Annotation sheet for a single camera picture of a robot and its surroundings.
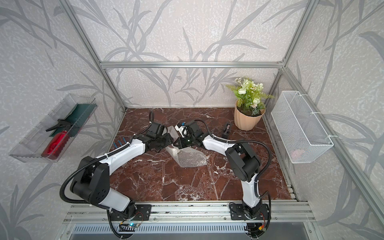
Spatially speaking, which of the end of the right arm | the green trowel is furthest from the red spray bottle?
the end of the right arm

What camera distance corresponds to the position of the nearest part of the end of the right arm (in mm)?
726

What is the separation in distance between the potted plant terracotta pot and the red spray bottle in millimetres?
897

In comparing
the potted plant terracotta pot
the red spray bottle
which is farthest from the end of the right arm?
the red spray bottle

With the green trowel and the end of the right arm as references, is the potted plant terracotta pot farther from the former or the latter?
the green trowel

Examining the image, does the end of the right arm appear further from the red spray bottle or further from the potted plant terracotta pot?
the red spray bottle

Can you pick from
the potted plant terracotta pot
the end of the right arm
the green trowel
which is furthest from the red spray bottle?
the potted plant terracotta pot

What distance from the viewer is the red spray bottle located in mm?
563

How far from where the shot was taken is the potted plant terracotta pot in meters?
Result: 0.96

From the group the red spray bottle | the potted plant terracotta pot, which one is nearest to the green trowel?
the red spray bottle

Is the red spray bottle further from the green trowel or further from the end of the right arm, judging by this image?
the end of the right arm

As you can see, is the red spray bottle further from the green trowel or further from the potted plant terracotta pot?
the potted plant terracotta pot

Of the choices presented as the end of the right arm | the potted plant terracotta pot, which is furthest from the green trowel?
the potted plant terracotta pot

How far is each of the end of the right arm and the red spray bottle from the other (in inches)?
19.1

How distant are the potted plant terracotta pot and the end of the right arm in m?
0.36
